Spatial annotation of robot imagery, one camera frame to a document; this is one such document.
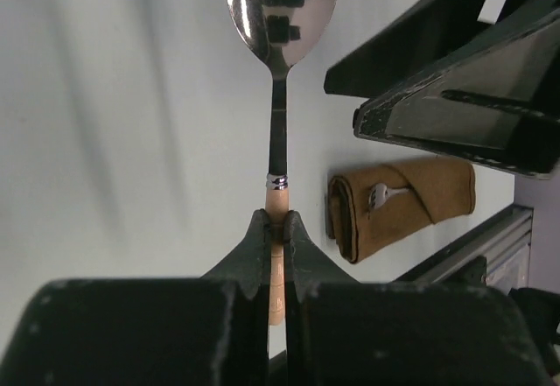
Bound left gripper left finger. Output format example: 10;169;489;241
1;210;271;385

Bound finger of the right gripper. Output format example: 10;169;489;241
354;18;559;179
324;0;556;97

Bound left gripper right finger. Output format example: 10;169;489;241
284;211;551;385

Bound brown cloth napkin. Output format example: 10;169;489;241
326;156;476;264

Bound silver metal fork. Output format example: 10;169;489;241
367;183;410;212

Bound spoon with wooden handle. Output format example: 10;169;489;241
226;0;337;326

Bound front aluminium rail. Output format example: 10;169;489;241
397;205;534;293

